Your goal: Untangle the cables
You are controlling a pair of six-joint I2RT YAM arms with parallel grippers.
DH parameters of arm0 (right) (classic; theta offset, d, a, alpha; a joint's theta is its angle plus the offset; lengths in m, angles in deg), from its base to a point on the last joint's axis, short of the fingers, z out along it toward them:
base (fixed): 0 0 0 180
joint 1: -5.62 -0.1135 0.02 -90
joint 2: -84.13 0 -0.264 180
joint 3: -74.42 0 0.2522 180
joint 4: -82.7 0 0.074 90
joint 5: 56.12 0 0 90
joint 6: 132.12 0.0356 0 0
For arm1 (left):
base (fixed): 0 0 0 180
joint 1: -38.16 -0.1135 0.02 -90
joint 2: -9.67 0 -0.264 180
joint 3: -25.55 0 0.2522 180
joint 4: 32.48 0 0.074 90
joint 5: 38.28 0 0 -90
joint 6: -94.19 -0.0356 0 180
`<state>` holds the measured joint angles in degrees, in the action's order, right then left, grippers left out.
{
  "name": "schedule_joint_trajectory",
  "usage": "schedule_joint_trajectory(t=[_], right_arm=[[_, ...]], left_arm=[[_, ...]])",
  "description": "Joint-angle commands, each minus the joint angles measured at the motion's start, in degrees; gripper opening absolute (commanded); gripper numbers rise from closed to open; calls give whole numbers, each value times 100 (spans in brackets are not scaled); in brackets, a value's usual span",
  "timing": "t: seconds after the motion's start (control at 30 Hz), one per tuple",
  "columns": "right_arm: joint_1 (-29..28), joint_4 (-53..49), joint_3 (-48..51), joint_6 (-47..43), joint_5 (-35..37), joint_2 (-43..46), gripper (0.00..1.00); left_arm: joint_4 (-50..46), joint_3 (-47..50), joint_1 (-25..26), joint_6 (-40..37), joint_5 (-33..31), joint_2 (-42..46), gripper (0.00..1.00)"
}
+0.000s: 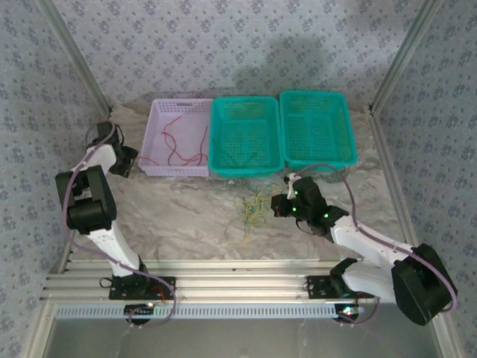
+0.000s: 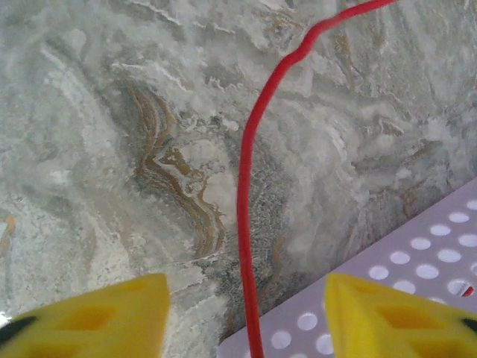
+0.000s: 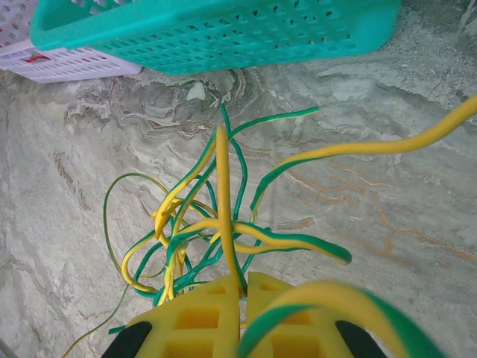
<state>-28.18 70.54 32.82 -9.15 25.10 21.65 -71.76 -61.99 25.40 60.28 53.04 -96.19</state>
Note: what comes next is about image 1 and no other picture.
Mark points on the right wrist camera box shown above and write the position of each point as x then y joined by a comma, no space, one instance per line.
292,184

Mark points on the lilac plastic basket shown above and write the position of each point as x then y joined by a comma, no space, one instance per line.
186,112

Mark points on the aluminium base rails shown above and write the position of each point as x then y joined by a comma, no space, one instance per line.
242,279

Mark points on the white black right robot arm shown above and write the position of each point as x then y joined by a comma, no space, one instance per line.
421,283

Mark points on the aluminium table side rail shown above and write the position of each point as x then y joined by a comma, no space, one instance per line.
384,149
106,121

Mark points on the teal plastic basket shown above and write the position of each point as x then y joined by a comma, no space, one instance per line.
246,130
316,127

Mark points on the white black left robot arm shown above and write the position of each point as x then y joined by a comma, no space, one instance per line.
89,209

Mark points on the small black controller board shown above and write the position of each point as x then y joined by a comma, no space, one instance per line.
346,311
138,310

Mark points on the aluminium frame post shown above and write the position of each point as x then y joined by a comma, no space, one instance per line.
74,59
406,56

